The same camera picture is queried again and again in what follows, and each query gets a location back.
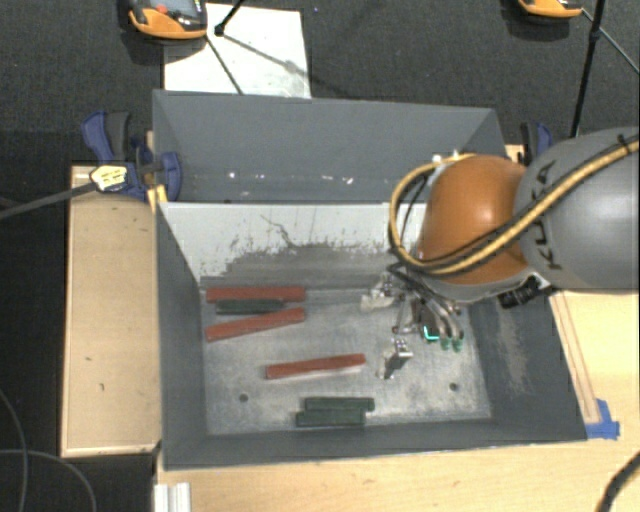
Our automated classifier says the red-brown flat block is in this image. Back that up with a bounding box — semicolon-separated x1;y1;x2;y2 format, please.
204;306;307;343
264;353;367;381
205;285;307;304

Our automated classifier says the black cylinder on white bracket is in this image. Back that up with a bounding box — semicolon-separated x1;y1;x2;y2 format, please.
497;276;551;310

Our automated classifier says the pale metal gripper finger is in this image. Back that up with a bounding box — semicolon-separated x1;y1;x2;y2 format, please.
381;337;416;381
360;279;399;314

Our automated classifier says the dark green flat block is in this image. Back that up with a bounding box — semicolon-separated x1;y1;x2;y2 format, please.
294;409;367;429
303;396;376;414
215;298;287;316

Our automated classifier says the grey metal bin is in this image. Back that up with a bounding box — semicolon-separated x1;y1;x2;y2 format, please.
151;89;589;471

